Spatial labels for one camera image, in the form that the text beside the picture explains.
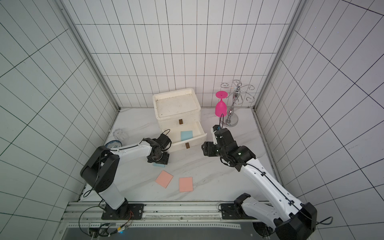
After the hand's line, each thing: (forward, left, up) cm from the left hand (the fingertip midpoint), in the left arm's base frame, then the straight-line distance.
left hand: (158, 162), depth 90 cm
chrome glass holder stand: (+35, -51, -1) cm, 62 cm away
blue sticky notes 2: (-3, -2, +4) cm, 5 cm away
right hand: (+1, -26, +19) cm, 32 cm away
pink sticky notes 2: (-12, -17, 0) cm, 21 cm away
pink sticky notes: (-9, -5, 0) cm, 11 cm away
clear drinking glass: (+15, +27, +8) cm, 31 cm away
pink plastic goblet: (+30, -39, +18) cm, 53 cm away
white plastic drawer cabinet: (+21, -13, +23) cm, 33 cm away
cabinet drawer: (+10, -25, +14) cm, 30 cm away
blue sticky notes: (+15, -17, +8) cm, 24 cm away
